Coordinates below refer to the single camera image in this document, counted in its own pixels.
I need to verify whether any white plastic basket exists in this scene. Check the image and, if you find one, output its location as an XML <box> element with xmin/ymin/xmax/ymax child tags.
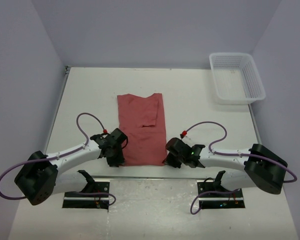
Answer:
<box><xmin>209</xmin><ymin>52</ymin><xmax>266</xmax><ymax>105</ymax></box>

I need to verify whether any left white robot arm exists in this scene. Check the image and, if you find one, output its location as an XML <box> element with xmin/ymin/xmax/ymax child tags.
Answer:
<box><xmin>14</xmin><ymin>128</ymin><xmax>128</xmax><ymax>206</ymax></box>

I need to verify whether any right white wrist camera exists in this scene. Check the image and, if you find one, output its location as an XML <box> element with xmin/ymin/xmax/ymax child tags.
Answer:
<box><xmin>183</xmin><ymin>135</ymin><xmax>193</xmax><ymax>144</ymax></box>

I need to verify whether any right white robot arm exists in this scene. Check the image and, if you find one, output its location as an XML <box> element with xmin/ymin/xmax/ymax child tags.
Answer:
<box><xmin>165</xmin><ymin>137</ymin><xmax>288</xmax><ymax>197</ymax></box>

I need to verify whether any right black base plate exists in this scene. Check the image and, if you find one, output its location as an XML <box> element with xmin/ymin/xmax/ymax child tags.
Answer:
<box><xmin>197</xmin><ymin>177</ymin><xmax>246</xmax><ymax>210</ymax></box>

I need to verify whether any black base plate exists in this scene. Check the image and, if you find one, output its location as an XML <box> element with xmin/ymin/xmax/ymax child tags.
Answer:
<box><xmin>62</xmin><ymin>178</ymin><xmax>113</xmax><ymax>210</ymax></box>
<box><xmin>197</xmin><ymin>177</ymin><xmax>246</xmax><ymax>210</ymax></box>

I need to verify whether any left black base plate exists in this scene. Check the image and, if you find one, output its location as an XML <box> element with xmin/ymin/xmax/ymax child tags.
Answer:
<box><xmin>62</xmin><ymin>178</ymin><xmax>113</xmax><ymax>210</ymax></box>

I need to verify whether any red t shirt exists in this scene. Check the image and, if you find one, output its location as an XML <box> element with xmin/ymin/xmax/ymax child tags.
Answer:
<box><xmin>117</xmin><ymin>93</ymin><xmax>167</xmax><ymax>167</ymax></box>

